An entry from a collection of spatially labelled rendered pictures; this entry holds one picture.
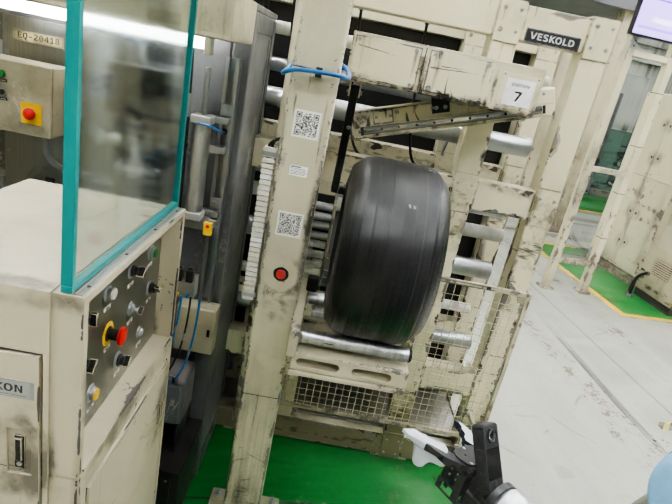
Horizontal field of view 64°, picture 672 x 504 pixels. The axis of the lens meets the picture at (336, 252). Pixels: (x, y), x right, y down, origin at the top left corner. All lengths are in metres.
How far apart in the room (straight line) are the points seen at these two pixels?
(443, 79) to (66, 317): 1.28
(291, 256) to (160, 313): 0.40
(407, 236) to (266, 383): 0.72
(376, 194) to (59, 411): 0.88
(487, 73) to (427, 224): 0.58
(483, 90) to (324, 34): 0.57
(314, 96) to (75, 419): 0.96
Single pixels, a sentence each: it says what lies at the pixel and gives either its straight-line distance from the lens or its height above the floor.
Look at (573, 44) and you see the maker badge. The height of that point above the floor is 1.90.
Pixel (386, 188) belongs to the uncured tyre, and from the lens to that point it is 1.46.
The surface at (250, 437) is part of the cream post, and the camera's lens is 1.95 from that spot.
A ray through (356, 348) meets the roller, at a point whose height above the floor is 0.90.
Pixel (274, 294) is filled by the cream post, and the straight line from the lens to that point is 1.66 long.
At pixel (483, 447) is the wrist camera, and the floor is 1.12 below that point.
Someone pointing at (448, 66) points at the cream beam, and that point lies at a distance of 1.78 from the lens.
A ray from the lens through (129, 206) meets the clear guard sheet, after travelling 1.12.
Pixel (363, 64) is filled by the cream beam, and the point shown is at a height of 1.69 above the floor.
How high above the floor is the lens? 1.70
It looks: 20 degrees down
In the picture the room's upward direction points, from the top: 12 degrees clockwise
